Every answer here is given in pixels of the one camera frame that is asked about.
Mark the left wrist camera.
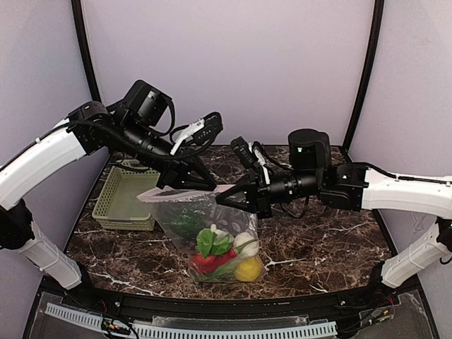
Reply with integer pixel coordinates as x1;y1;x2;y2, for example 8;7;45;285
169;112;223;155

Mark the white slotted cable duct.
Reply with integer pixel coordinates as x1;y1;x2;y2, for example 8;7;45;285
44;302;338;338

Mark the red chili pepper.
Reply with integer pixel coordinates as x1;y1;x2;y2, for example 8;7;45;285
189;249;237;274

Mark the white garlic toy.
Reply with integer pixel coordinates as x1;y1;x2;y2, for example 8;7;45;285
210;224;234;245

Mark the black frame post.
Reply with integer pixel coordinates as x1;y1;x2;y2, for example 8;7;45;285
342;0;385;153
71;0;102;102

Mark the green bell pepper toy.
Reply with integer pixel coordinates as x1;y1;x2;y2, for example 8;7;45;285
168;208;202;232

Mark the black front table rail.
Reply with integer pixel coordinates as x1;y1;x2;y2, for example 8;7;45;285
35;264;424;324

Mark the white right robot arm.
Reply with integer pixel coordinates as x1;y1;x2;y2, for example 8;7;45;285
216;129;451;289

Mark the green leafy vegetable toy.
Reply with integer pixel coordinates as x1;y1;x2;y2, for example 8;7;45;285
189;228;260;283

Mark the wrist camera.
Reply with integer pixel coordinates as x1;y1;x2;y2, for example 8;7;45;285
230;137;270;184
169;112;223;155

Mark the green perforated plastic basket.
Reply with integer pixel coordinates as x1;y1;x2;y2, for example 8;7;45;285
92;160;160;231

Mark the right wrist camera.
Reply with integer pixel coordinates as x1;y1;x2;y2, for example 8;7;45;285
230;137;270;184

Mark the clear zip top bag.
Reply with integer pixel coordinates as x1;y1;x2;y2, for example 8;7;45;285
137;184;264;283

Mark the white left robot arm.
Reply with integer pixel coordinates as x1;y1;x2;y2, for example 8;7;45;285
1;80;222;291

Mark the black right frame post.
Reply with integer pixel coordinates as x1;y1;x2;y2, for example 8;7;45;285
342;0;385;153

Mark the black left frame post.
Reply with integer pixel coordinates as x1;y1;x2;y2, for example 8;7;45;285
71;0;102;102

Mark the yellow lemon toy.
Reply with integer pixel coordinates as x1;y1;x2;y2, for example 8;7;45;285
234;256;263;283

